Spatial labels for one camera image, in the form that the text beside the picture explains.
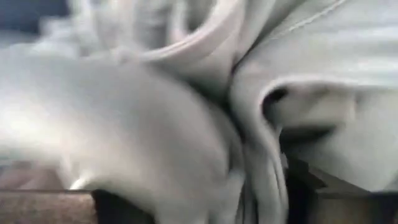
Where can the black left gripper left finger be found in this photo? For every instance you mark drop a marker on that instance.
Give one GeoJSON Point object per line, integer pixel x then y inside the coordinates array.
{"type": "Point", "coordinates": [118, 208]}

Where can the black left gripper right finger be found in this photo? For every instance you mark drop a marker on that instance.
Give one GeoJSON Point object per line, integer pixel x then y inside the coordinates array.
{"type": "Point", "coordinates": [301, 193]}

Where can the green sweatshirt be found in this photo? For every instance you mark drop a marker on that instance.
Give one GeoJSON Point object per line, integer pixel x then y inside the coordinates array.
{"type": "Point", "coordinates": [155, 109]}

